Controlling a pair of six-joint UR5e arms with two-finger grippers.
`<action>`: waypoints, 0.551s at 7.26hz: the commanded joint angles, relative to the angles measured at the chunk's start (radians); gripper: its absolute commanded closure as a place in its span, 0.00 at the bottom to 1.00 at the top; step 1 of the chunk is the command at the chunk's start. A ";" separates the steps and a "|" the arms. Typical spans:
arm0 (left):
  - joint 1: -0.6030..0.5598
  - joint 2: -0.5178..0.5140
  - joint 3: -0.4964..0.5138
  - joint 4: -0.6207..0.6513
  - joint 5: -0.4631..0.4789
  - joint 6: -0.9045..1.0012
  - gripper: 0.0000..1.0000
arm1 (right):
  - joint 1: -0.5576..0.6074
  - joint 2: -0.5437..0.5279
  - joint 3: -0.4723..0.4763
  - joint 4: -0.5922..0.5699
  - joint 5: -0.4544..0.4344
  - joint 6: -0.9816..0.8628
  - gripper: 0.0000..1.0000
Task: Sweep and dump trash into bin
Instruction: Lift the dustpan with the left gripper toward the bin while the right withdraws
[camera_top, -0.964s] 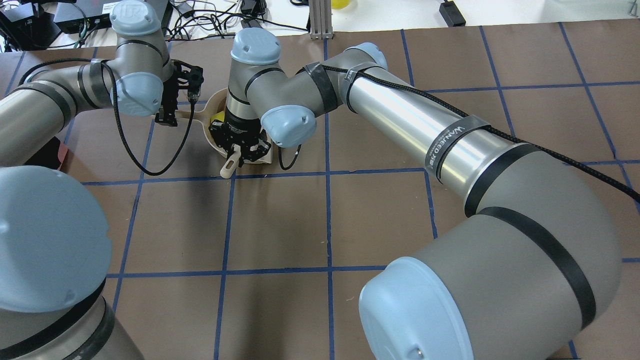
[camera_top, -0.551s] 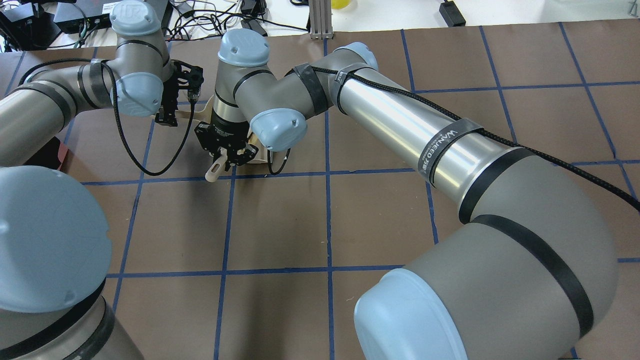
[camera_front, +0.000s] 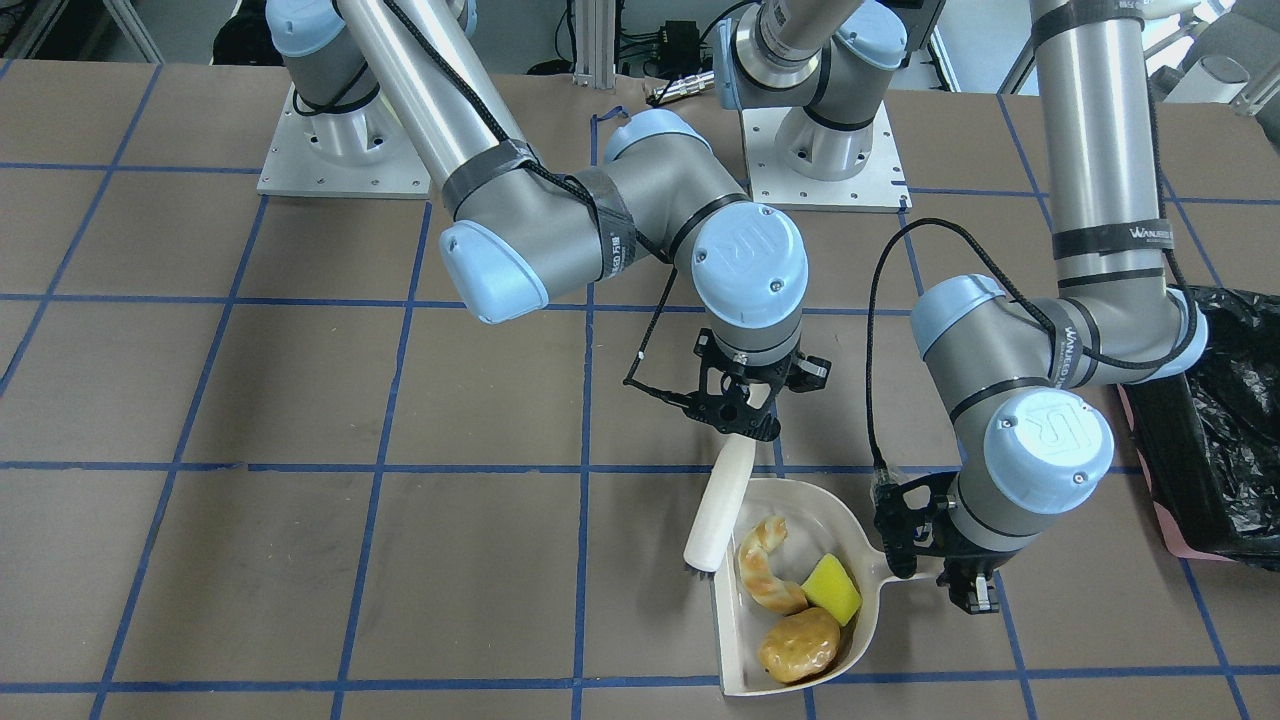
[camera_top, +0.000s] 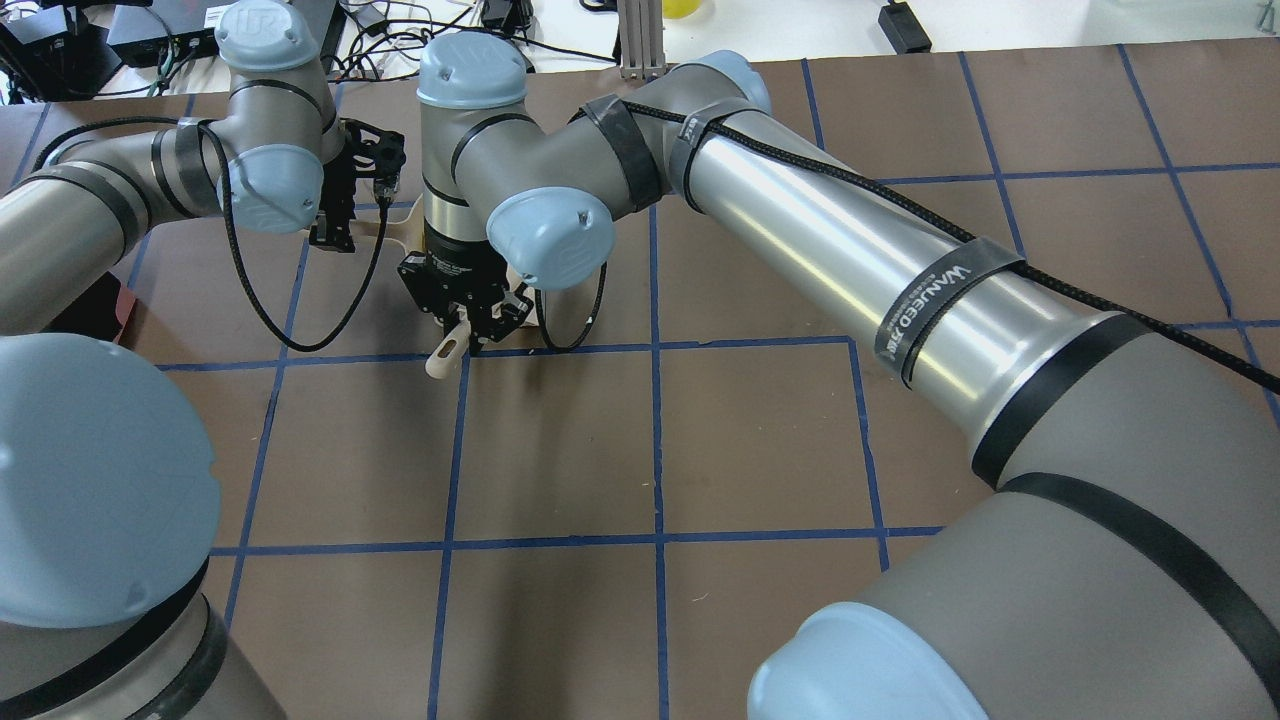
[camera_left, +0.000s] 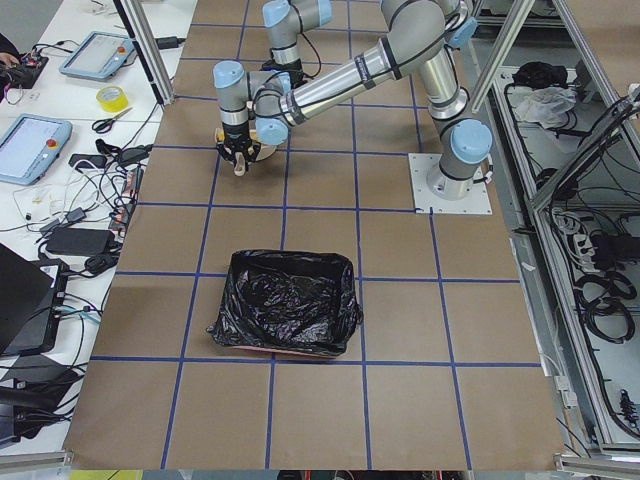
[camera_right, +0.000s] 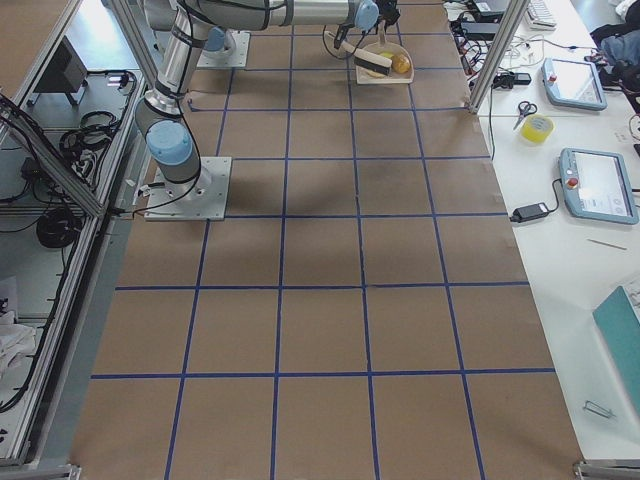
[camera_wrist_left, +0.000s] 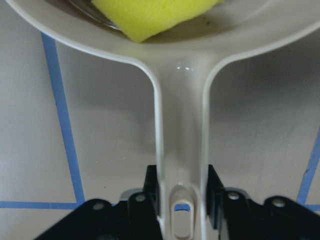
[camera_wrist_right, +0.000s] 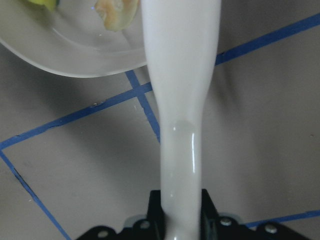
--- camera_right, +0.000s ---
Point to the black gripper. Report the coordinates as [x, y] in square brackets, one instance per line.
[389, 10]
[342, 32]

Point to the beige hand brush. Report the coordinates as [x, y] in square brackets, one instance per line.
[364, 59]

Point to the beige plastic dustpan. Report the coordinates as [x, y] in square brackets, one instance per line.
[383, 44]

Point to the brown potato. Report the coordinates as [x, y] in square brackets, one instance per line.
[401, 63]

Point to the croissant bread piece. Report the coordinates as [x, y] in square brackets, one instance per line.
[374, 74]

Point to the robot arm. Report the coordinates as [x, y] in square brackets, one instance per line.
[206, 29]

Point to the scissors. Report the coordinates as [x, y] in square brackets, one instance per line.
[525, 109]

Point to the yellow tape roll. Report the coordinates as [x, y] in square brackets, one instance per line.
[537, 128]

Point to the far teach pendant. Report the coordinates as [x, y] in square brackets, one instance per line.
[574, 84]

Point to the teach pendant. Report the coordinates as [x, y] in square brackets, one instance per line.
[596, 186]
[574, 84]

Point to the black power brick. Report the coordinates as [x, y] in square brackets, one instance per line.
[529, 213]

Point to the near teach pendant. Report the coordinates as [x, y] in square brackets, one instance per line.
[596, 186]

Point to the teal folder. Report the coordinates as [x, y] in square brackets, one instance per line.
[618, 322]

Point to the metal clip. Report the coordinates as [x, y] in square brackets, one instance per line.
[597, 409]

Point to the white cloth bundle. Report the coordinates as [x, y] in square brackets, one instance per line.
[18, 340]

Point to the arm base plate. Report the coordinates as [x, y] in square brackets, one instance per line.
[225, 49]
[204, 200]

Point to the aluminium frame post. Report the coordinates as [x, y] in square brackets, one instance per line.
[507, 29]

